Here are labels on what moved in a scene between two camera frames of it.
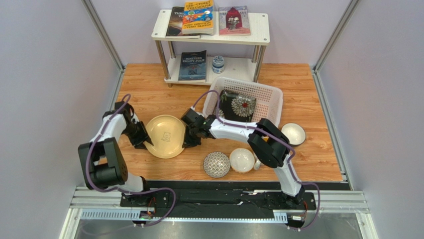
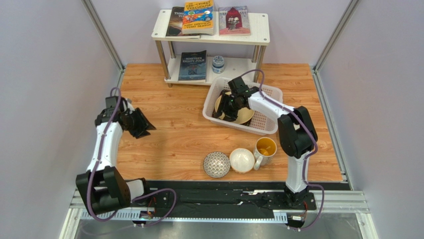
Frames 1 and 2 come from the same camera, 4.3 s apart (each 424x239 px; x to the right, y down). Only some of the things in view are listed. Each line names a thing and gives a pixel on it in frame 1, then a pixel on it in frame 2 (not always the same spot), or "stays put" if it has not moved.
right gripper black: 191,135 → 230,103
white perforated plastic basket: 269,98 stays put
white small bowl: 242,160 stays put
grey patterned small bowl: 216,164 stays put
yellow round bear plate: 167,134 → 244,114
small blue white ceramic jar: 218,66 stays put
